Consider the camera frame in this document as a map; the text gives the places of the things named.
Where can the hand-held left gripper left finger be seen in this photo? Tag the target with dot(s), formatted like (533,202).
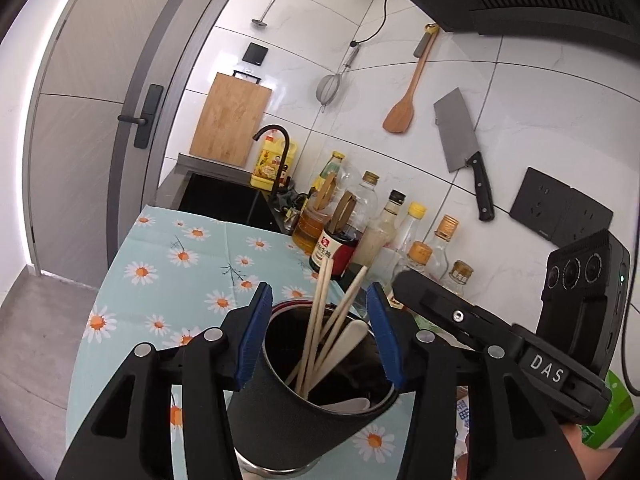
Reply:
(255,335)

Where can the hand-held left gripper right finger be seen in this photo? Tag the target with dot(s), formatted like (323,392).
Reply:
(385,340)

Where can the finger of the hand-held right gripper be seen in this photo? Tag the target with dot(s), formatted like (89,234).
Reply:
(450,310)

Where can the large white ceramic spoon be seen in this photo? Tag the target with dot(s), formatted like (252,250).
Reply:
(342,342)

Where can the group of wooden chopsticks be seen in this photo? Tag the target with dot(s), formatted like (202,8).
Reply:
(318,310)

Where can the black cylindrical utensil holder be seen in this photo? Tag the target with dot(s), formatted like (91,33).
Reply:
(280,420)

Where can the person's right hand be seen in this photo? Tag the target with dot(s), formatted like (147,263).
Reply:
(585,460)

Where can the white and blue salt bag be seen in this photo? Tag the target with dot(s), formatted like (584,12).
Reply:
(462,410)

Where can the daisy print tablecloth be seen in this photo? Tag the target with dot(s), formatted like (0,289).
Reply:
(165,280)

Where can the row of condiment bottles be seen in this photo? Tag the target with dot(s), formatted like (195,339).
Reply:
(330,250)

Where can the green sugar bag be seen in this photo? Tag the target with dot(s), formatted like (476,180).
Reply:
(612,410)

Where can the dark dish rag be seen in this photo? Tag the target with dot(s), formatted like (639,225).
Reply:
(290,202)

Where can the black sink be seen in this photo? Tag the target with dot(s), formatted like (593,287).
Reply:
(220,200)

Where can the yellow oil jug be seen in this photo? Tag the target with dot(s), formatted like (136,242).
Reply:
(267,165)

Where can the black faucet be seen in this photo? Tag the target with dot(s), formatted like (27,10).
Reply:
(285,160)

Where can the long wooden turner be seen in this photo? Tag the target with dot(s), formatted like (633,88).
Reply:
(400,117)

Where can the bamboo cutting board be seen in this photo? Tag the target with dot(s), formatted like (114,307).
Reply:
(230,120)

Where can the metal mesh strainer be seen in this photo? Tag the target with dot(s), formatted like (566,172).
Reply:
(330,87)

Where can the grey door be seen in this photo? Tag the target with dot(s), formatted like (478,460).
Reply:
(100,110)

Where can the metal ladle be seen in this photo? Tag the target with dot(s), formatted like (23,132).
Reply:
(260,22)

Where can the black wall sockets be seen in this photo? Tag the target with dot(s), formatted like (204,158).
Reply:
(540,200)

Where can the black wall switch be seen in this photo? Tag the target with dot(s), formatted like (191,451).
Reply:
(255,54)

